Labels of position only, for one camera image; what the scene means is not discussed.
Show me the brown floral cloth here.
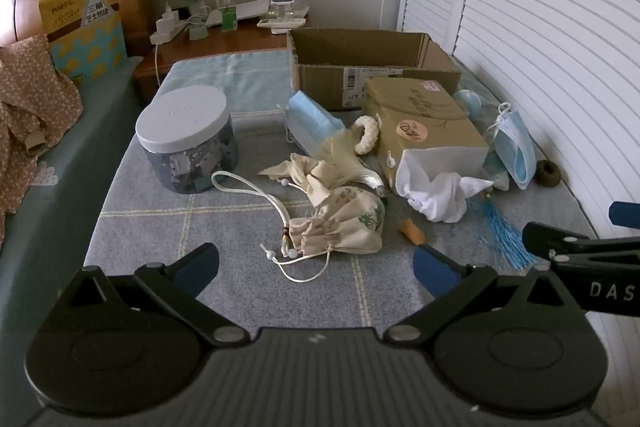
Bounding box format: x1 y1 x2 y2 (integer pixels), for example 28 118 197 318
0 34 85 243

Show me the small beige cloth pouch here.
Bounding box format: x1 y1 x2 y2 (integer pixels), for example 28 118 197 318
259 154 333 202

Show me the white louvered door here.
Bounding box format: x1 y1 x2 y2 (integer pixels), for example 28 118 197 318
397 0 640 240

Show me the brown scrunchie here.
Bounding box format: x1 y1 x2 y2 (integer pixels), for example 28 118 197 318
536 160 561 186

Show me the white braided ring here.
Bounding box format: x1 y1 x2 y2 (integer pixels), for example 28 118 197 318
352 114 381 155

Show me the wooden nightstand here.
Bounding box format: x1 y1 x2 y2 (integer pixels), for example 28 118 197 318
132 14 313 102

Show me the blue tassel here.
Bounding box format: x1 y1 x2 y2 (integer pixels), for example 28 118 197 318
467 196 538 270

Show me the blue face mask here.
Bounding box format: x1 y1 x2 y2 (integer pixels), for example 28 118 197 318
285 90 346 158
492 103 535 190

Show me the white cloth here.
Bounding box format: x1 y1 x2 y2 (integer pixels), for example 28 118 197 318
395 148 495 223

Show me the beige printed drawstring bag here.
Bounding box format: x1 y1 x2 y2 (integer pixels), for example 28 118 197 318
210 171 386 284

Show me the plastic jar with white lid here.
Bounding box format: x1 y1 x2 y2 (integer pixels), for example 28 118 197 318
136 87 238 194

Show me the cream tassel ornament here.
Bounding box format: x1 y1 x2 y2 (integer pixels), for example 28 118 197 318
320 134 387 198

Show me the brown cardboard box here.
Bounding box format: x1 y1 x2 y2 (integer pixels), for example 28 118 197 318
286 28 463 112

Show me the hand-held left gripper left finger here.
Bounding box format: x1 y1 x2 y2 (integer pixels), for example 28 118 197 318
65 243 251 349

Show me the green bed sheet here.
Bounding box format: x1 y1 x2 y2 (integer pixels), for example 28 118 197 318
0 54 166 358

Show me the light blue towel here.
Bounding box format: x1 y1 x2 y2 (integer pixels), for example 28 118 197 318
159 52 301 115

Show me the orange earplug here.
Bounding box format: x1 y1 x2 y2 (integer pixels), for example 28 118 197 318
398 218 426 247

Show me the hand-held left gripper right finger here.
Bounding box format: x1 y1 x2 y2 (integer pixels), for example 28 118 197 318
382 245 581 350

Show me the yellow-brown tissue pack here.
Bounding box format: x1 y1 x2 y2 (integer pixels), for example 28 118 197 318
361 77 491 198

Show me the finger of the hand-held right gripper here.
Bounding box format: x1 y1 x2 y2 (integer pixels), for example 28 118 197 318
608 201 640 227
521 221 640 264

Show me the white power strip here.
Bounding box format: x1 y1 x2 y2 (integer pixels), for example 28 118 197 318
150 18 193 46

